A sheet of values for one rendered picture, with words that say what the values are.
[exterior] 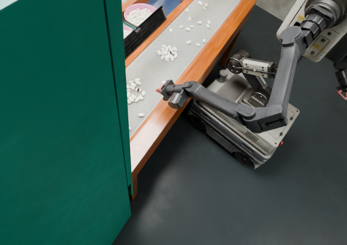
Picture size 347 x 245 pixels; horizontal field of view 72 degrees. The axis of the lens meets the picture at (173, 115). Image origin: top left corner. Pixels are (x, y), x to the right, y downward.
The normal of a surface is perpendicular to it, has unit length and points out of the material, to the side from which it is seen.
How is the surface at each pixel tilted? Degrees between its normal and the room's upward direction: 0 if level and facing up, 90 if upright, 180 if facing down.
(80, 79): 90
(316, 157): 0
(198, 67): 0
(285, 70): 39
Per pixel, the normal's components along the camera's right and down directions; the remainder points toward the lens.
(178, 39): 0.13, -0.50
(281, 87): -0.50, -0.58
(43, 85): 0.85, 0.50
